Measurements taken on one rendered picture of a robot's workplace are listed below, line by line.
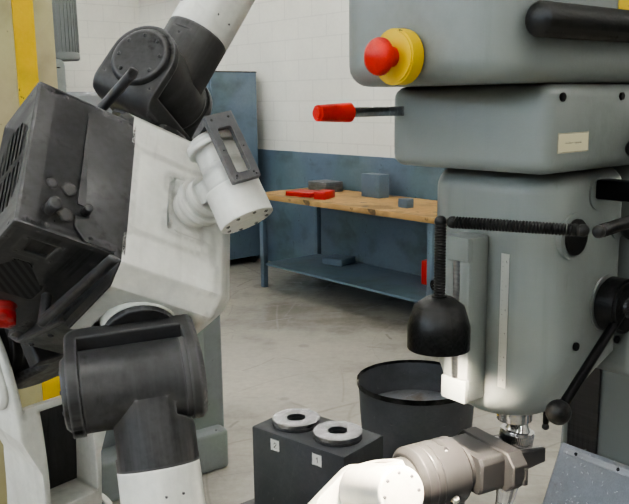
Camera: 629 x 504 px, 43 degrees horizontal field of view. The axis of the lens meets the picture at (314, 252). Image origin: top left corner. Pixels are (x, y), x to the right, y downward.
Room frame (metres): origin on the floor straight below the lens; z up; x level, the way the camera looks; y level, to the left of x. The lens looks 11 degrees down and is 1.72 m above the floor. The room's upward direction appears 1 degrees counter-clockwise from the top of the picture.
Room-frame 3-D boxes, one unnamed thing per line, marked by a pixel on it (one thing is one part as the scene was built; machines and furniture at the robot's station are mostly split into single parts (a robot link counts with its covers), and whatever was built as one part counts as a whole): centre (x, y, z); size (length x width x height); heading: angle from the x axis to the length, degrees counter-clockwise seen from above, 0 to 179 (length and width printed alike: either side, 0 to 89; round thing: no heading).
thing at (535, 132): (1.07, -0.31, 1.68); 0.34 x 0.24 x 0.10; 129
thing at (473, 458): (1.00, -0.19, 1.23); 0.13 x 0.12 x 0.10; 29
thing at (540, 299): (1.05, -0.28, 1.47); 0.21 x 0.19 x 0.32; 39
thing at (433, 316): (0.89, -0.14, 1.46); 0.07 x 0.07 x 0.06
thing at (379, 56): (0.89, -0.08, 1.76); 0.04 x 0.03 x 0.04; 39
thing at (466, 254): (0.98, -0.19, 1.45); 0.04 x 0.04 x 0.21; 39
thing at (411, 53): (0.90, -0.09, 1.76); 0.06 x 0.02 x 0.06; 39
